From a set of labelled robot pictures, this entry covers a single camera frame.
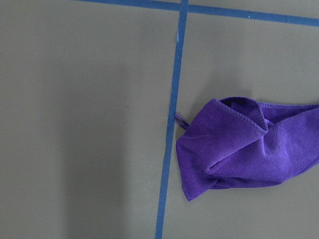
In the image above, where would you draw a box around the purple towel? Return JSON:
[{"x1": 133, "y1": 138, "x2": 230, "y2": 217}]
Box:
[{"x1": 176, "y1": 97, "x2": 319, "y2": 200}]

